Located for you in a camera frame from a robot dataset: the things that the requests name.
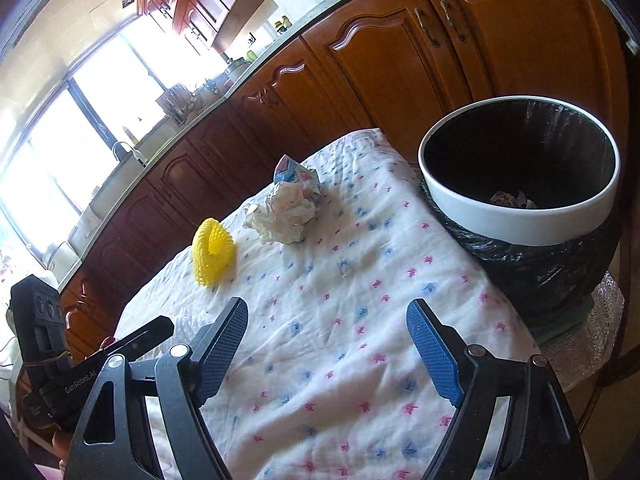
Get white paper ball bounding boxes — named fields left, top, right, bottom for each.
left=243, top=181, right=320, bottom=245

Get cartoon cat wrapper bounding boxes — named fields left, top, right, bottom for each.
left=489, top=191, right=537, bottom=209

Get chrome kitchen faucet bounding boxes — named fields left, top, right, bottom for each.
left=112, top=141, right=148, bottom=168

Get white rimmed trash bin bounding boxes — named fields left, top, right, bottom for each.
left=418, top=96, right=620, bottom=246

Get wooden kitchen base cabinets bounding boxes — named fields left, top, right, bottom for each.
left=60, top=0, right=629, bottom=360

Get red soda can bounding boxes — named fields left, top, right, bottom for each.
left=100, top=336, right=116, bottom=350

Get yellow foam fruit net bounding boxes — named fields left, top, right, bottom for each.
left=192, top=218, right=234, bottom=286

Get white floral tablecloth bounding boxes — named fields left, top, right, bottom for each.
left=116, top=129, right=538, bottom=479

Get crumpled colourful cartoon wrapper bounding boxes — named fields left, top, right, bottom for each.
left=273, top=155, right=320, bottom=197

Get dish drying rack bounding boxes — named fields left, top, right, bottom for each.
left=155, top=84, right=198, bottom=126

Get grey speckled countertop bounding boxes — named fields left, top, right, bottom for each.
left=54, top=0, right=350, bottom=292

